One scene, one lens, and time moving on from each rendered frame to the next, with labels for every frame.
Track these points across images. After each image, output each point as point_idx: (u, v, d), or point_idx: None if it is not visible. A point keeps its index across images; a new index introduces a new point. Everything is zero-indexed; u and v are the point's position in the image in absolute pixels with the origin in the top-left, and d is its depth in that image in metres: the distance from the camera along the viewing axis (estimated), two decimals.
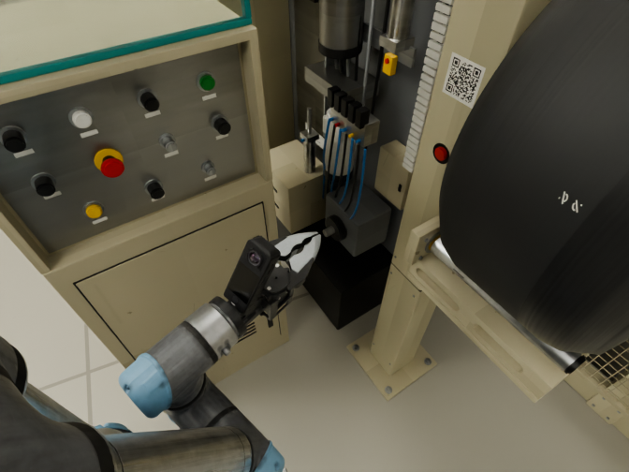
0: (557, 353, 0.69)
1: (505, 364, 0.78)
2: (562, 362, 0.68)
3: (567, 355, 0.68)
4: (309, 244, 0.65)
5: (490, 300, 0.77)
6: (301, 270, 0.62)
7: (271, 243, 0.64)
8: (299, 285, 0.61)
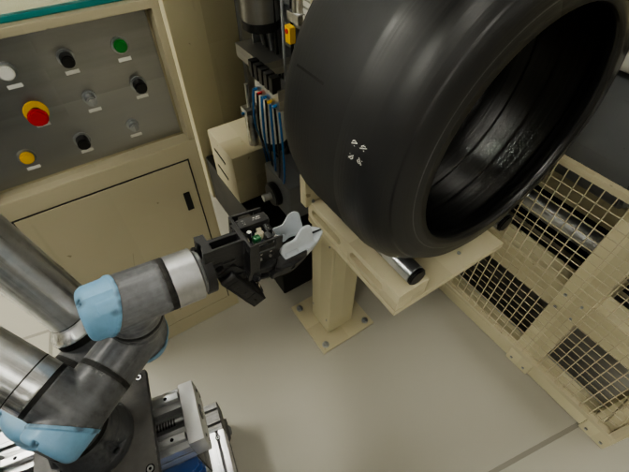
0: None
1: (373, 285, 0.91)
2: None
3: (403, 278, 0.84)
4: None
5: None
6: None
7: (293, 266, 0.62)
8: None
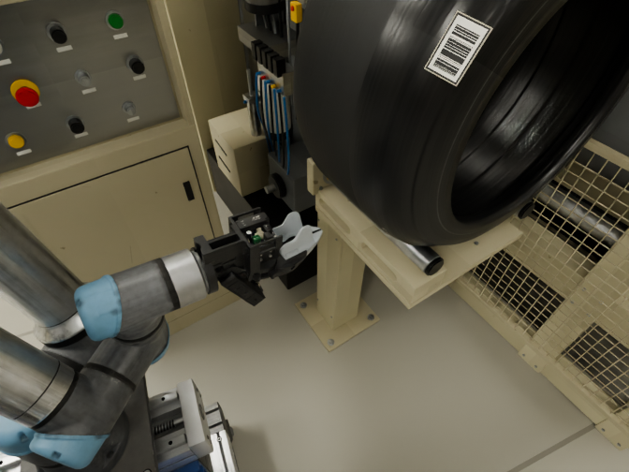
0: None
1: (386, 276, 0.85)
2: (437, 255, 0.77)
3: None
4: None
5: None
6: None
7: (293, 266, 0.62)
8: None
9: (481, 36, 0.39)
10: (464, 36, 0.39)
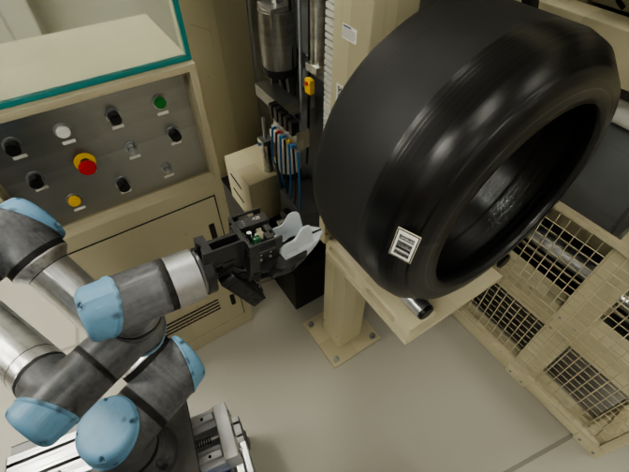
0: (417, 299, 0.93)
1: (386, 317, 1.02)
2: (419, 305, 0.92)
3: (423, 301, 0.93)
4: None
5: None
6: None
7: (293, 266, 0.62)
8: None
9: (416, 242, 0.62)
10: (406, 240, 0.63)
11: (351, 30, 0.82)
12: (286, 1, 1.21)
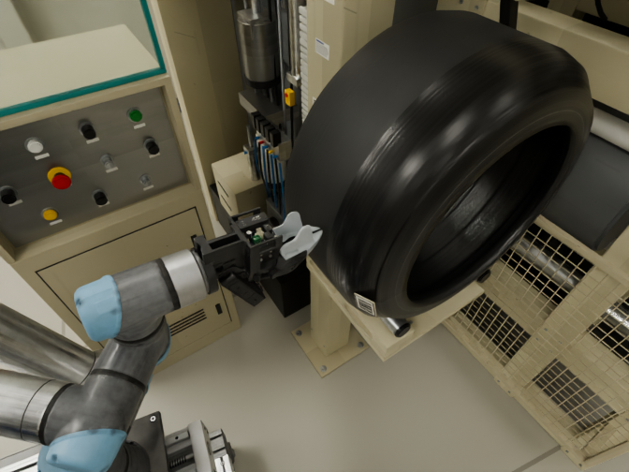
0: (388, 322, 0.92)
1: (364, 332, 1.01)
2: (391, 329, 0.92)
3: (394, 323, 0.91)
4: None
5: None
6: None
7: (293, 266, 0.62)
8: None
9: (372, 304, 0.68)
10: (364, 302, 0.69)
11: (324, 45, 0.80)
12: (267, 11, 1.20)
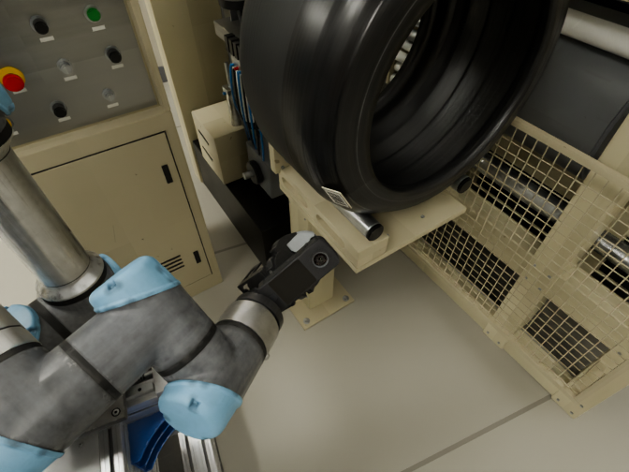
0: None
1: (337, 244, 0.94)
2: None
3: None
4: None
5: None
6: None
7: (287, 237, 0.60)
8: (314, 286, 0.61)
9: (339, 196, 0.68)
10: (333, 195, 0.69)
11: None
12: None
